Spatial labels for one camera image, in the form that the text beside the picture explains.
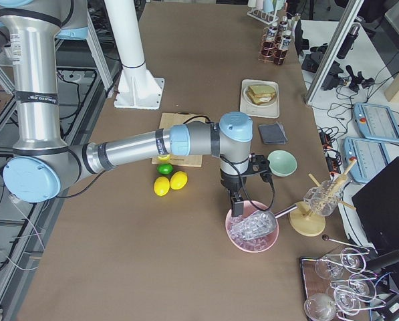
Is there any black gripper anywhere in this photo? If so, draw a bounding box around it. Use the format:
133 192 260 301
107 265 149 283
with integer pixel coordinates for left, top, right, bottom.
220 153 272 217

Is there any white round plate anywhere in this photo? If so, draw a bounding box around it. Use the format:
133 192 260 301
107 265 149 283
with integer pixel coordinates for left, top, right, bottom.
242 81 278 107

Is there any bread slice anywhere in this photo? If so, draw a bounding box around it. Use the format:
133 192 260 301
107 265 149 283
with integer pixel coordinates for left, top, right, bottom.
247 84 277 97
247 92 275 105

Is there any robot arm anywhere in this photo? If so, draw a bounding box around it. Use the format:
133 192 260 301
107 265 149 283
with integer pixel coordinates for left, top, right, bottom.
0 1 272 217

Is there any cream rabbit tray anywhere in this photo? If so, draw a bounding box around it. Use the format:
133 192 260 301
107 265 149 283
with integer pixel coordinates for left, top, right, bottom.
239 79 279 118

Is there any wine glass tray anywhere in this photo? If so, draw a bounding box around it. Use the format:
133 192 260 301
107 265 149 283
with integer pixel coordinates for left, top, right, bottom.
300 256 386 320

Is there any metal ice scoop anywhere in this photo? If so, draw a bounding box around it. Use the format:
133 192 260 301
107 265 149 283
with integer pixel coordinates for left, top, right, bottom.
240 205 297 240

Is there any pink ice bowl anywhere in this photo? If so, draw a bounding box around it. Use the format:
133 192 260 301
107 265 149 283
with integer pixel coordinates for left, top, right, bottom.
225 201 279 253

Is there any upper yellow lemon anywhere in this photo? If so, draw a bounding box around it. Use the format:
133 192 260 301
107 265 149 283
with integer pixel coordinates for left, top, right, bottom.
170 171 188 190

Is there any yellow lemon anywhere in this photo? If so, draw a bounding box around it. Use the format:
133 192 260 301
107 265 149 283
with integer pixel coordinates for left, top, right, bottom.
170 171 188 190
153 177 170 197

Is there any mint green bowl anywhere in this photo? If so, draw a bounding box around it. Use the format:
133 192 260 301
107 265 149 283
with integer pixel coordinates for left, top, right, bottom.
267 150 297 177

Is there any lower yellow lemon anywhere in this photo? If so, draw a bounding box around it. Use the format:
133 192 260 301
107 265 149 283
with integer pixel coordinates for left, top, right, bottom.
153 177 170 197

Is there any wooden mug tree stand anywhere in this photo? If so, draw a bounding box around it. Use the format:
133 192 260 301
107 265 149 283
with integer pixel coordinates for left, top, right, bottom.
289 156 357 237

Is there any green lime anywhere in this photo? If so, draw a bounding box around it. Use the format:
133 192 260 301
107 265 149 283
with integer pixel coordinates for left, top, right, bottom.
157 163 173 175

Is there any grey folded cloth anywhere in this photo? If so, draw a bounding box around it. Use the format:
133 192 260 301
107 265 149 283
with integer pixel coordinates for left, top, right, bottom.
258 122 288 144

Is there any half cut lemon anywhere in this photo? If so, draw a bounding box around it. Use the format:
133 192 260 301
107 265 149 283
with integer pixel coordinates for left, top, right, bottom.
157 154 170 161

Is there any bamboo cutting board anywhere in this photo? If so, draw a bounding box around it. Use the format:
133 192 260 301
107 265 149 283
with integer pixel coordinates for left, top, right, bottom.
152 112 207 168

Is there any bread slice under egg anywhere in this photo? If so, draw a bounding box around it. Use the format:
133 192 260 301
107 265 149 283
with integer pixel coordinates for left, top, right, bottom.
247 92 275 105

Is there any near blue teach pendant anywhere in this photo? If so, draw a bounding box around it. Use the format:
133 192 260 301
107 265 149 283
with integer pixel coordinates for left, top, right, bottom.
344 137 391 184

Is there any blue teach pendant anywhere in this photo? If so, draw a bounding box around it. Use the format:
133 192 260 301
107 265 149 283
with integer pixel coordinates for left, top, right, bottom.
344 137 391 184
354 103 399 143

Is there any upper tea bottle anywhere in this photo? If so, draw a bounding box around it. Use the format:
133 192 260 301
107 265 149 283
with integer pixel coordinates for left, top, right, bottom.
263 23 278 49

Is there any tea bottle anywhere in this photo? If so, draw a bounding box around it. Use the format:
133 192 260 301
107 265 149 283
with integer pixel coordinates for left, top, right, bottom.
279 30 291 59
276 16 288 43
263 23 278 49

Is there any far blue teach pendant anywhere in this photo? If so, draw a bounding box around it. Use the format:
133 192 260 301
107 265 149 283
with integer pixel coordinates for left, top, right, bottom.
354 103 399 143

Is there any lower right tea bottle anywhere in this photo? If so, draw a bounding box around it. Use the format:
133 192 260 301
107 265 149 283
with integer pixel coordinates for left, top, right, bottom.
279 30 291 59

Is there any lower left tea bottle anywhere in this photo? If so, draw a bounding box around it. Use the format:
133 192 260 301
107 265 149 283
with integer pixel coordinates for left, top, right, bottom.
276 16 288 43

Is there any white cup rack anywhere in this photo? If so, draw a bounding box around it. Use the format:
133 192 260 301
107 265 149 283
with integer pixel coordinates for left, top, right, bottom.
247 0 286 25

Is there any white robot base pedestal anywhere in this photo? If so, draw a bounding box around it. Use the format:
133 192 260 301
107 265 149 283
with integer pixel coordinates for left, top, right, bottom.
105 0 164 110

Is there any copper wire bottle rack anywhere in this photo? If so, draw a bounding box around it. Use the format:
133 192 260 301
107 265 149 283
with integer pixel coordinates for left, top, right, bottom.
258 22 293 66

